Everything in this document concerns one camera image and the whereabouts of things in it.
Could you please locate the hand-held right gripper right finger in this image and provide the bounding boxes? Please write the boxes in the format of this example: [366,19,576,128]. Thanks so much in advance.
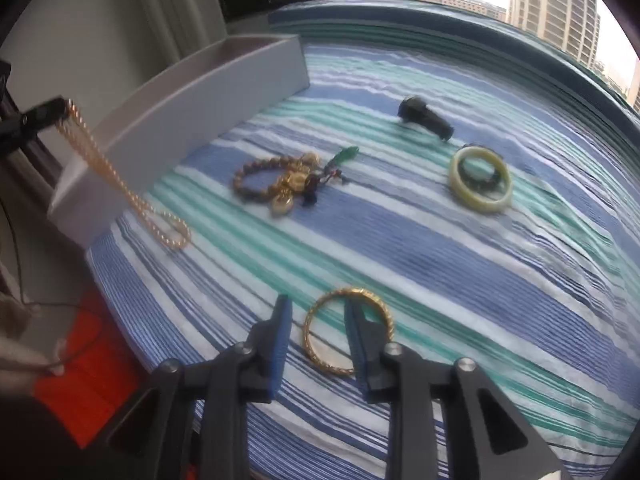
[344,300,563,480]

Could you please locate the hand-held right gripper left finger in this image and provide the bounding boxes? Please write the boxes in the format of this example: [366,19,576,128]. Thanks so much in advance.
[107,294,294,480]

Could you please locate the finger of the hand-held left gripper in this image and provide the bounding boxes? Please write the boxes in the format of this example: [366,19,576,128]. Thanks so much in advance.
[0,97,71,155]

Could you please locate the gold bangle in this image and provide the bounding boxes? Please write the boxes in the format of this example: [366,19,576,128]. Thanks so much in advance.
[302,287,396,378]

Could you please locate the gold bead necklace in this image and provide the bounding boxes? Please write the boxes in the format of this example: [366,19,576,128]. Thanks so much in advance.
[54,99,192,251]

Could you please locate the white cardboard box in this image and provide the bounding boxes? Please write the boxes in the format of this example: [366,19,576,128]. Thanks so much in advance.
[47,34,311,246]

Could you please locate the gold charm pendant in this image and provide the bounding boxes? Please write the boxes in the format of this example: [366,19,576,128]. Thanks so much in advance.
[270,152,323,218]

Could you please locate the green jade pendant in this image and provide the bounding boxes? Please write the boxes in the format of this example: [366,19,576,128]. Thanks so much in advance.
[305,146,361,208]

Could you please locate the pale green jade bangle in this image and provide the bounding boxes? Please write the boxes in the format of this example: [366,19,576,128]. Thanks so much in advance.
[448,147,513,213]

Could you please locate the black bead bracelet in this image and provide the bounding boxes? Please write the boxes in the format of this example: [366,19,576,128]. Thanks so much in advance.
[459,144,503,196]

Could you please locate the blue green striped blanket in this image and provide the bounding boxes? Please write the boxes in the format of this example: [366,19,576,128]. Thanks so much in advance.
[85,0,640,480]

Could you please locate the white curtain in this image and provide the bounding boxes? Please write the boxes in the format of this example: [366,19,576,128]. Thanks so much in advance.
[115,0,231,61]

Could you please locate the orange cloth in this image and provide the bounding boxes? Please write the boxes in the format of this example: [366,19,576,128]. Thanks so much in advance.
[32,305,146,451]

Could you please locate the beige cloth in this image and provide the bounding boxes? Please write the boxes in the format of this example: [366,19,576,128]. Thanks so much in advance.
[0,335,66,378]

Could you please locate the low distant buildings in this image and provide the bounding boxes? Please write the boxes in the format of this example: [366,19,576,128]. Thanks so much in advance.
[350,0,508,23]

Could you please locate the tall beige tower building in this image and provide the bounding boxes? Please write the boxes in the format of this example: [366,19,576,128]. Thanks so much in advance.
[507,0,601,68]

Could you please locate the thin black cable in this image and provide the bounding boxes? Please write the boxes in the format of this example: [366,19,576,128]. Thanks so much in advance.
[0,195,108,366]

